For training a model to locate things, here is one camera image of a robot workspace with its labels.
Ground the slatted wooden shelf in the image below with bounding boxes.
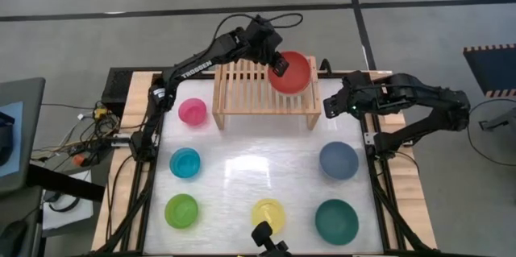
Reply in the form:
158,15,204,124
212,56,323,131

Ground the black floor cable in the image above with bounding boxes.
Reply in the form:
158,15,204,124
466,97,516,168

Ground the blue-grey bowl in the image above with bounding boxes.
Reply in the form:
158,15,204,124
318,140,360,180

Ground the white table mat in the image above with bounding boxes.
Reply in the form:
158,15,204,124
143,77,385,255

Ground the dark blue orange-edged mat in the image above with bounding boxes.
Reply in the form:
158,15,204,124
462,43,516,99

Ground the black perforated box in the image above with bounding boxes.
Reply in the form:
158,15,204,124
101,67,140,107

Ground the grey stand leg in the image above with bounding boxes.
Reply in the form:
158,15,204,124
478,107,516,132

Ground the yellow bowl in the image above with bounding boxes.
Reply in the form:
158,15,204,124
251,197,287,234

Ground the red bowl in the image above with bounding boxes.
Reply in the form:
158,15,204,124
267,50,313,96

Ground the black aluminium table frame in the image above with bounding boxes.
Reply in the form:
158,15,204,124
94,67,440,257

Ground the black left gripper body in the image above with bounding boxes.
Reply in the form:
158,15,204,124
241,15,285,65

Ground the pink bowl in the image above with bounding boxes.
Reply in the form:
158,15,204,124
177,97,208,126

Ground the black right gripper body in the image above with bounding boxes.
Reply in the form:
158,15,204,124
335,70,380,118

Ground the tangled cable bundle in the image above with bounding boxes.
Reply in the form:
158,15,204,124
31,102,134,169

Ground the dark teal bowl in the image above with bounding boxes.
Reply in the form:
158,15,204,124
314,198,360,247

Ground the cyan bowl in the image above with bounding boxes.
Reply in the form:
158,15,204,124
169,147,202,179

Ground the white paper sheet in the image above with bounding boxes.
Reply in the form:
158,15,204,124
41,170,94,232

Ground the black bar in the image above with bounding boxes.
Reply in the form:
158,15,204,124
26,163,106,202

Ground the light green bowl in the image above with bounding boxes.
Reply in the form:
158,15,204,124
164,193,200,230

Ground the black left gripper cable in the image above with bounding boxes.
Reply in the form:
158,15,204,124
210,12,305,51

